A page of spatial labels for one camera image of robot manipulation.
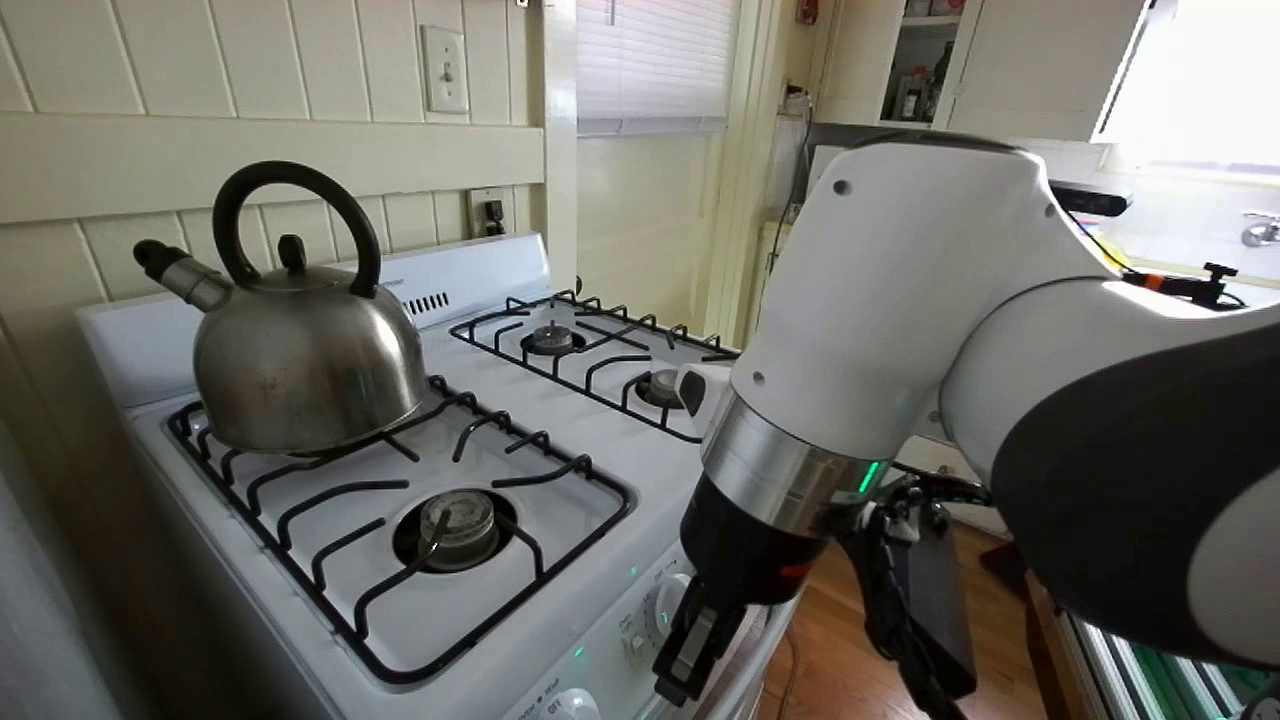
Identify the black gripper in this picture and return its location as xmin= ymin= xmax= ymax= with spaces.
xmin=650 ymin=482 xmax=826 ymax=706

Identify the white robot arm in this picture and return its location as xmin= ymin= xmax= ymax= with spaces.
xmin=655 ymin=141 xmax=1280 ymax=720

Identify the white stove knob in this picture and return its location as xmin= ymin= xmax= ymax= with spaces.
xmin=549 ymin=690 xmax=598 ymax=720
xmin=642 ymin=571 xmax=693 ymax=643

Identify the white gas stove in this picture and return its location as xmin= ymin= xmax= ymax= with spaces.
xmin=78 ymin=237 xmax=788 ymax=720

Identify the right black burner grate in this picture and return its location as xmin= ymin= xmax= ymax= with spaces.
xmin=450 ymin=293 xmax=737 ymax=445

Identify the black burner grate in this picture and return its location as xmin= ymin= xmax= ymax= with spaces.
xmin=164 ymin=375 xmax=631 ymax=683
xmin=450 ymin=293 xmax=737 ymax=445

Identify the left black burner grate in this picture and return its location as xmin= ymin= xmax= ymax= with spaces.
xmin=164 ymin=375 xmax=631 ymax=683

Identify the stainless steel kettle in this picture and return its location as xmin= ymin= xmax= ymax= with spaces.
xmin=132 ymin=162 xmax=429 ymax=451

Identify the white upper cabinet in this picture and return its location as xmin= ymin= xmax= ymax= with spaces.
xmin=816 ymin=0 xmax=1148 ymax=141

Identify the black cable bundle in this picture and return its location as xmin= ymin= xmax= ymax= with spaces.
xmin=830 ymin=471 xmax=992 ymax=720

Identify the wall power outlet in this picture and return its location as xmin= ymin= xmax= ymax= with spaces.
xmin=475 ymin=197 xmax=502 ymax=237

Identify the white wall light switch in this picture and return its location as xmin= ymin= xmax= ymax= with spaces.
xmin=419 ymin=25 xmax=469 ymax=117

